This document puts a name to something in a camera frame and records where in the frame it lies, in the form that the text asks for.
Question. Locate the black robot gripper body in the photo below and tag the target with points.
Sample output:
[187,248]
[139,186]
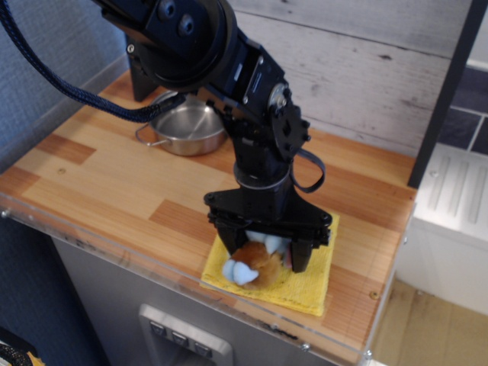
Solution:
[279,212]

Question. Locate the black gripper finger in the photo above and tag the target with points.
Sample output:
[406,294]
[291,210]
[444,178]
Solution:
[301,251]
[232,238]

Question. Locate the blue and brown plush mouse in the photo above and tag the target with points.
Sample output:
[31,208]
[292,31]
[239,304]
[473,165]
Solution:
[258,263]

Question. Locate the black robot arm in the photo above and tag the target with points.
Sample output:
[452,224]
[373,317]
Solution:
[196,47]

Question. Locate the yellow folded cloth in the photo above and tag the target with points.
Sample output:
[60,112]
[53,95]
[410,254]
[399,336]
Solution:
[304,292]

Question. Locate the small stainless steel pot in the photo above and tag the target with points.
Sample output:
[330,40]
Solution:
[189,129]

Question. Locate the silver dispenser button panel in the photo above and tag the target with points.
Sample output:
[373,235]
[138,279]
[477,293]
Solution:
[172,341]

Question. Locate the white ribbed cabinet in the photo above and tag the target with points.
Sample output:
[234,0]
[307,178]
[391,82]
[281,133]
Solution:
[445,250]

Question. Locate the clear acrylic edge guard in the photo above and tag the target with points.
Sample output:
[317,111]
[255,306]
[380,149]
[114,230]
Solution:
[114,277]

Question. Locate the yellow object bottom left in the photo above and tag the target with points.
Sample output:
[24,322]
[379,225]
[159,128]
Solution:
[17,357]

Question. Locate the black left vertical post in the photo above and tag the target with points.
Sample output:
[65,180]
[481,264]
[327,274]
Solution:
[142,85]

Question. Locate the black vertical post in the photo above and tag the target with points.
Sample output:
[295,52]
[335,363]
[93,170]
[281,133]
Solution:
[471,50]
[142,85]

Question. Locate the black right vertical post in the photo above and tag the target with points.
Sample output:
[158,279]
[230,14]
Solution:
[471,50]

